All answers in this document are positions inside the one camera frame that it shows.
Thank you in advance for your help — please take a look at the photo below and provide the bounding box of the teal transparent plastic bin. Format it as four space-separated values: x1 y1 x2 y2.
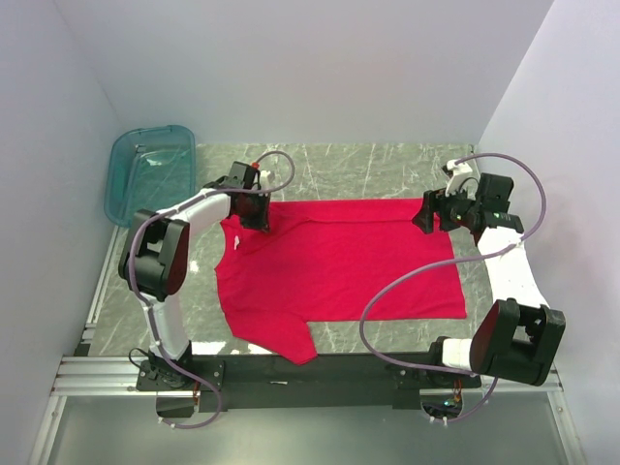
104 125 197 228

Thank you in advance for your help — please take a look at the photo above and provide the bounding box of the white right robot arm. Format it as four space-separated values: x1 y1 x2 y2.
412 173 566 387

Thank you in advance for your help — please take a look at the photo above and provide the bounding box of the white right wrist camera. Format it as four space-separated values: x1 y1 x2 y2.
443 160 476 197

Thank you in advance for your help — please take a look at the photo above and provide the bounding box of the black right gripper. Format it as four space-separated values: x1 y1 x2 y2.
412 181 481 234

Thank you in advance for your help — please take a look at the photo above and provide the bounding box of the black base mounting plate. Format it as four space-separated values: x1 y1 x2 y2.
136 354 481 419

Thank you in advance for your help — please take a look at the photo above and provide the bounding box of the red t-shirt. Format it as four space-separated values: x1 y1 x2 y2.
215 199 454 364

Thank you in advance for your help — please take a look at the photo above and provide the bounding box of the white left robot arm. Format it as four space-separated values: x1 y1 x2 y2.
118 162 270 389

